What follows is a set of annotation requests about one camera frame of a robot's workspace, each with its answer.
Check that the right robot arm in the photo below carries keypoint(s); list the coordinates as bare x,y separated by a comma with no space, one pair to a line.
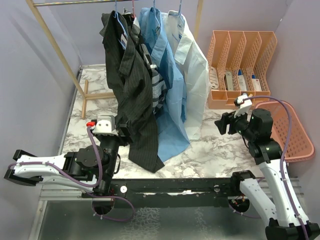
281,213

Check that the orange file organizer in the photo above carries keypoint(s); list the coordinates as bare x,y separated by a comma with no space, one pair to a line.
240,60

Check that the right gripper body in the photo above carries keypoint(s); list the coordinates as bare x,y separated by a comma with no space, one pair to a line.
241,123

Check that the grey plaid shirt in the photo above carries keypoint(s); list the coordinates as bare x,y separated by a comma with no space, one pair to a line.
159,88

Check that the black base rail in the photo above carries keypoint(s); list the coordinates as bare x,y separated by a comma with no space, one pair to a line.
177,192

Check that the light blue shirt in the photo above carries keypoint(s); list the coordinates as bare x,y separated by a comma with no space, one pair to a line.
172,136

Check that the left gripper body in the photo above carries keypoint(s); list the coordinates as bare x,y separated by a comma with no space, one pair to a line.
123,140

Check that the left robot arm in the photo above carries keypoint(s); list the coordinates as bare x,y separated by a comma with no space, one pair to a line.
90,169

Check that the pink laundry basket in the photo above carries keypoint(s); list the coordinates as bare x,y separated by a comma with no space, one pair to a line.
300,148

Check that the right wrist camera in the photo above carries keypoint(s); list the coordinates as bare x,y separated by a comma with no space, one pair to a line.
243,104

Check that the wooden clothes rack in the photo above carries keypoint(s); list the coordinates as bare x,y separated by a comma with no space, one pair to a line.
83,91

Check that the black pinstripe shirt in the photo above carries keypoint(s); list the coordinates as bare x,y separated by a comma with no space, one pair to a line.
129,76

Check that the blue wire hanger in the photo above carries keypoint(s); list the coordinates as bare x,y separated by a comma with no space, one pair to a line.
180,10

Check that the white shirt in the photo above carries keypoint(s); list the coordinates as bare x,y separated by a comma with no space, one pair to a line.
194,67

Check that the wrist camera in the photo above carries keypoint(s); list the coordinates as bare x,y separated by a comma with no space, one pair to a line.
243,104
103,125

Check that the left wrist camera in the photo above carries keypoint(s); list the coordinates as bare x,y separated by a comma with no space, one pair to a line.
103,125

